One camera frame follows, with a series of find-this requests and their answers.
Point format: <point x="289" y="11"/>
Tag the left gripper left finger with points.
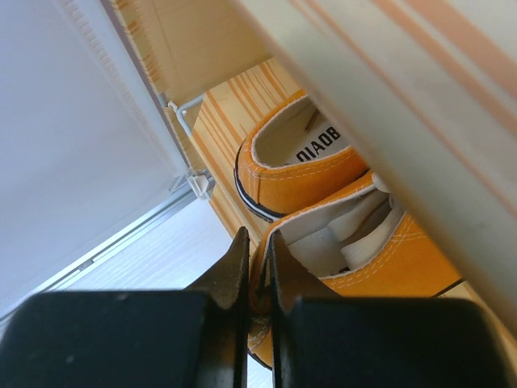
<point x="194" y="337"/>

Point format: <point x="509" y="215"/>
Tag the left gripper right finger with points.
<point x="321" y="339"/>

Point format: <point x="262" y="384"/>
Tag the orange sneaker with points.
<point x="359" y="241"/>
<point x="292" y="159"/>

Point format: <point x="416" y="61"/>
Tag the wooden two-shelf shoe cabinet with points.
<point x="426" y="90"/>

